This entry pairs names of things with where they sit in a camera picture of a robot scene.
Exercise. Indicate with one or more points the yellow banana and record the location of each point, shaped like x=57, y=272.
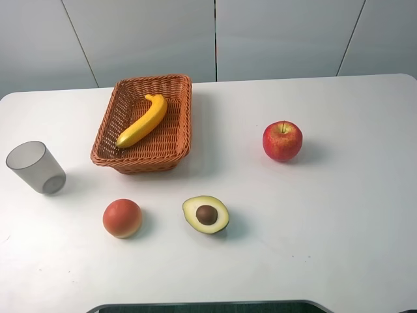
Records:
x=145, y=124

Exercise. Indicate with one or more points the brown wicker basket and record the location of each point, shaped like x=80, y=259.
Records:
x=166, y=145

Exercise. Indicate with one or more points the halved avocado with pit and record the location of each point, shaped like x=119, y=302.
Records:
x=206, y=214

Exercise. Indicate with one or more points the red apple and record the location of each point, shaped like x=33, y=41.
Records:
x=282, y=141

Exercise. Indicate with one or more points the orange peach fruit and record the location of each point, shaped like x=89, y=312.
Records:
x=122, y=218

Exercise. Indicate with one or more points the grey translucent plastic cup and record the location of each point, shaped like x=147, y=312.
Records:
x=34, y=164

